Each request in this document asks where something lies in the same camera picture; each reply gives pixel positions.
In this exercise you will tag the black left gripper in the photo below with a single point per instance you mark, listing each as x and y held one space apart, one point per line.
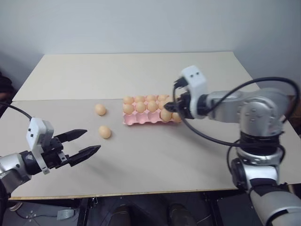
55 155

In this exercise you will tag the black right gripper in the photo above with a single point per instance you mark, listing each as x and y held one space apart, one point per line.
187 108

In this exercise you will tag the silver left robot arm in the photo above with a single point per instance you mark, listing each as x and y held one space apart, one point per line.
13 164

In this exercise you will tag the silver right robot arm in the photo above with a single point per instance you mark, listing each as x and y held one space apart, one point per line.
258 106

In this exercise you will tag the tan egg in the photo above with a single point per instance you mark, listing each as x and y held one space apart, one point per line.
128 99
151 97
176 117
152 106
140 107
105 131
161 104
140 98
165 115
128 109
100 109
162 97

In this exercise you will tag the pink egg carton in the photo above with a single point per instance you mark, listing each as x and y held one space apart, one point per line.
138 118

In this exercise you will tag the grey foot pedal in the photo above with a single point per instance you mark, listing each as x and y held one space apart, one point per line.
66 214

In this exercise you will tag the dark bulky object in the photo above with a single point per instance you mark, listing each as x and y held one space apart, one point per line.
4 84

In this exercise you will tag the dark rounded shape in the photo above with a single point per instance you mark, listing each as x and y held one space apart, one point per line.
181 214

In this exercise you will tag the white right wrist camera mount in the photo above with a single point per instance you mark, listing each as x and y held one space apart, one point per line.
197 82

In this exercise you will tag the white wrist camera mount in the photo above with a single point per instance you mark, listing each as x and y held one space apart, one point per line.
197 82
38 131

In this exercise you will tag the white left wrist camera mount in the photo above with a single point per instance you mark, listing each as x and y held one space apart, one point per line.
38 131

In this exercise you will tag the black table frame leg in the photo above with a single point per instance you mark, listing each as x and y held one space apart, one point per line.
212 209
89 212

